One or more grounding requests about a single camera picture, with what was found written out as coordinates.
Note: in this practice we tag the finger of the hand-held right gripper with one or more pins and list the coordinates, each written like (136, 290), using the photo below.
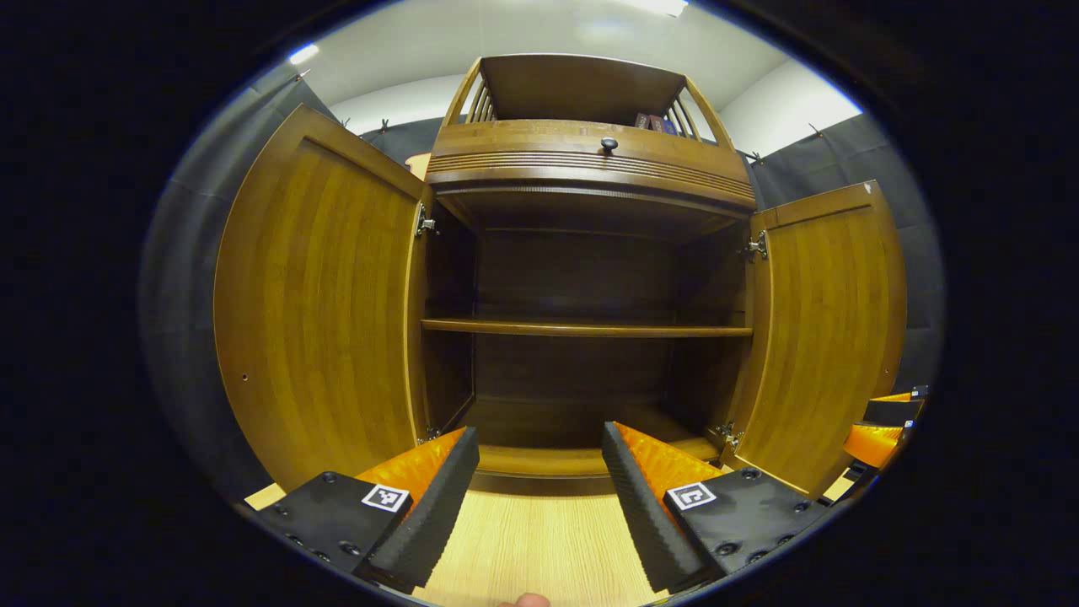
(872, 443)
(893, 410)

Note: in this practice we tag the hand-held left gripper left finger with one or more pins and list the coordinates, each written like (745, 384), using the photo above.
(438, 506)

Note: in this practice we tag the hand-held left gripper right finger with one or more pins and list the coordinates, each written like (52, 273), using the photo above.
(649, 523)

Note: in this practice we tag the wooden shoe cabinet door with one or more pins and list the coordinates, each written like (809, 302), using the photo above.
(830, 337)
(320, 303)

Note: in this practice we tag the metal door hinge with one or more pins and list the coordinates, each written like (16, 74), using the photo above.
(756, 246)
(430, 434)
(426, 222)
(727, 436)

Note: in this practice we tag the wooden cabinet drawer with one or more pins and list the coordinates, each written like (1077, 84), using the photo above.
(523, 139)

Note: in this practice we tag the black backdrop cloth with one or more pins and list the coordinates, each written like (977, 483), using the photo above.
(181, 337)

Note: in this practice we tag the black drawer knob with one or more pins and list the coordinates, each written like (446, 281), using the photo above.
(609, 145)

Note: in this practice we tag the small ceiling light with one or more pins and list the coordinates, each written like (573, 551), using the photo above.
(303, 54)

